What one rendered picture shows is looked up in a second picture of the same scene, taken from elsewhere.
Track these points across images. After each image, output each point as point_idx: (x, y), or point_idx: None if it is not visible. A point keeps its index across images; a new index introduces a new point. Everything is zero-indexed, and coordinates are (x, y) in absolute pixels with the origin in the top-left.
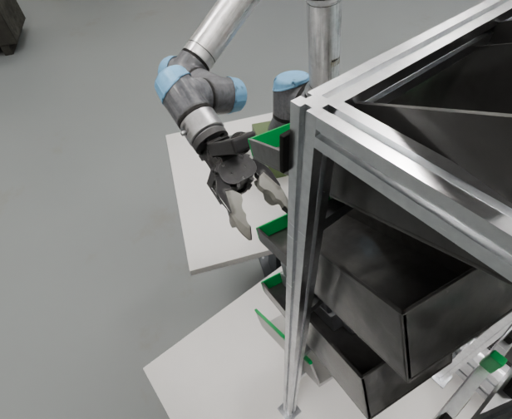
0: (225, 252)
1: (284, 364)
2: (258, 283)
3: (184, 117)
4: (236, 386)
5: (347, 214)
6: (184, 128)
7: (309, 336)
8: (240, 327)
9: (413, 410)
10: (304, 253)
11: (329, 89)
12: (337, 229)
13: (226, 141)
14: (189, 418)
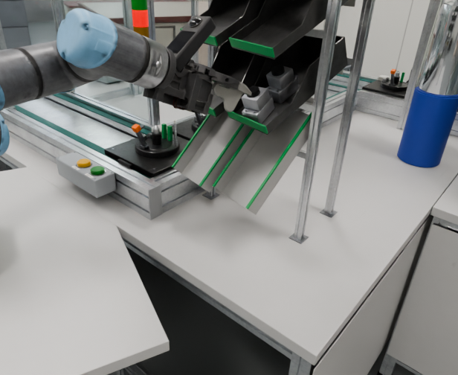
0: (135, 305)
1: (318, 123)
2: (181, 267)
3: (149, 45)
4: (297, 270)
5: (245, 36)
6: (154, 58)
7: (314, 78)
8: (238, 275)
9: None
10: None
11: None
12: (263, 33)
13: (204, 24)
14: (340, 297)
